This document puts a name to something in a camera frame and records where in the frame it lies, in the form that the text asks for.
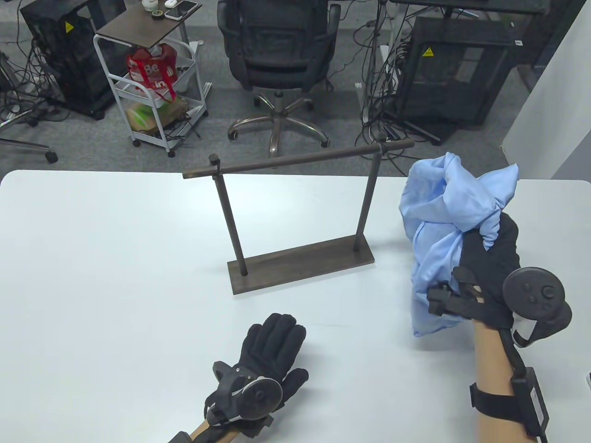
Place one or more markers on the person's right hand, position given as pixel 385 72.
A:
pixel 489 277

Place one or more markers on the person's left hand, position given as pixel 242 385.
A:
pixel 270 357

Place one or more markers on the person's right thumb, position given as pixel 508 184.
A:
pixel 445 300

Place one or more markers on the person's left thumb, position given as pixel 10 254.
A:
pixel 298 379

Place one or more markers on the person's left little finger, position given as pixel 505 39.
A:
pixel 254 339

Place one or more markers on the person's left middle finger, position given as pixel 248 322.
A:
pixel 284 333

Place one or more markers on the light blue cloth garment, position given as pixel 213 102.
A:
pixel 438 217

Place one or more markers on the person's right forearm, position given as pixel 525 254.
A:
pixel 491 369

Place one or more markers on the person's left forearm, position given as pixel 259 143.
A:
pixel 201 431

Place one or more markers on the black controller on left glove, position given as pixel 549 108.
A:
pixel 258 397

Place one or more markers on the black controller on glove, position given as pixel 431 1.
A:
pixel 535 295
pixel 258 397

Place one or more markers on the dark wooden hanging rack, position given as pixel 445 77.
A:
pixel 300 263

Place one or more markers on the black controller on right glove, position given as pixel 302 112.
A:
pixel 535 295

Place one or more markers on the white partition panel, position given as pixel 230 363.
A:
pixel 554 101

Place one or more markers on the black computer tower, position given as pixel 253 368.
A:
pixel 69 50
pixel 450 74

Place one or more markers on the green and brown bag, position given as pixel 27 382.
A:
pixel 152 114

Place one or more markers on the white wheeled utility cart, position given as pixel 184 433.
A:
pixel 159 106

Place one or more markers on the black mesh office chair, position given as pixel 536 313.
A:
pixel 277 55

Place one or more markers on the red shopping bag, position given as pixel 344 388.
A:
pixel 152 69

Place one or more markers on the grey chair base leg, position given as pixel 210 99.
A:
pixel 32 147

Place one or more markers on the dark desk top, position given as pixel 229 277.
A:
pixel 471 5

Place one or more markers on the brown wooden cart top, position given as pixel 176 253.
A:
pixel 147 25

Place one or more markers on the white smartphone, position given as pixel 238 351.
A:
pixel 181 10

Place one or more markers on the white cup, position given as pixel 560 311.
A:
pixel 148 4

